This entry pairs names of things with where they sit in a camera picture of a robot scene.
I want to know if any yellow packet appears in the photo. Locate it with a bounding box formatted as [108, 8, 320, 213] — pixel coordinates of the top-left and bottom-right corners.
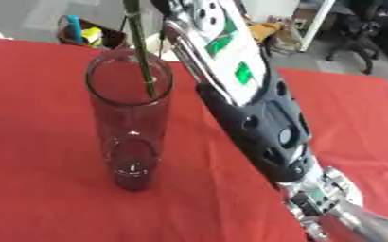
[81, 26, 105, 47]

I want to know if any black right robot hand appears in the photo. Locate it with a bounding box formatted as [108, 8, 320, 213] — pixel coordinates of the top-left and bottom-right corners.
[149, 0, 174, 15]

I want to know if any blue tube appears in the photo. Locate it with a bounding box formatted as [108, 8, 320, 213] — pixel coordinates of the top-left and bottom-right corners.
[64, 14, 87, 44]

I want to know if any green flower stem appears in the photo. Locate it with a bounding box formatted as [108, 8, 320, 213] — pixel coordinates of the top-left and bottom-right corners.
[121, 0, 160, 99]

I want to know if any brown basket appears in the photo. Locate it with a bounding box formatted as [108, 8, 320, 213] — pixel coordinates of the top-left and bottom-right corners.
[55, 14, 132, 51]

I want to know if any black office chair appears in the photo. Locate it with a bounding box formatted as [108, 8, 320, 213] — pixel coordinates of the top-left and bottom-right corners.
[323, 0, 388, 76]

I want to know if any tan cloth bundle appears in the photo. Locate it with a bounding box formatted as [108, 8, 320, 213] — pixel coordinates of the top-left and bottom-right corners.
[245, 22, 286, 44]

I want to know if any white frame post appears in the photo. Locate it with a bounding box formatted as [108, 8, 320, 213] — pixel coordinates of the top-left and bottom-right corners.
[294, 0, 339, 53]

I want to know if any clear glass cylinder vase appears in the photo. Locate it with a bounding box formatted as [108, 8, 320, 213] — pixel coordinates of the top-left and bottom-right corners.
[82, 48, 176, 192]

